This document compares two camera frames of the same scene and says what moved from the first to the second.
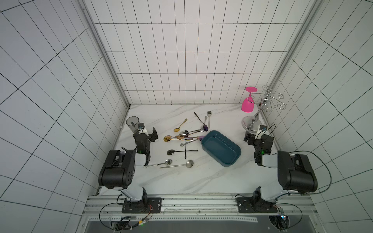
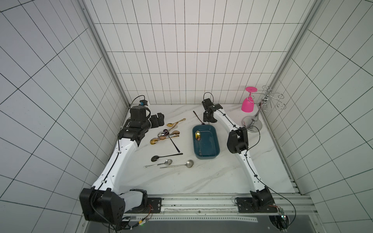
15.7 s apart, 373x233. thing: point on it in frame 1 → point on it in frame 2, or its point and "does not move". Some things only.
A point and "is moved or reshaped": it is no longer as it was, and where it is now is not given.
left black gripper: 151,135 → 161,119
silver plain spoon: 185,133 → 161,134
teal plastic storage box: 222,149 is moved or reshaped
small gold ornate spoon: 178,129 → 170,124
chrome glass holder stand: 252,124 does not move
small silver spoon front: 168,162 does not move
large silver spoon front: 189,164 does not move
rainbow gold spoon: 200,137 → 197,135
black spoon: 171,151 → 155,158
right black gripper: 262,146 → 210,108
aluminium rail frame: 197,208 does not move
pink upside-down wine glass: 247,104 does not move
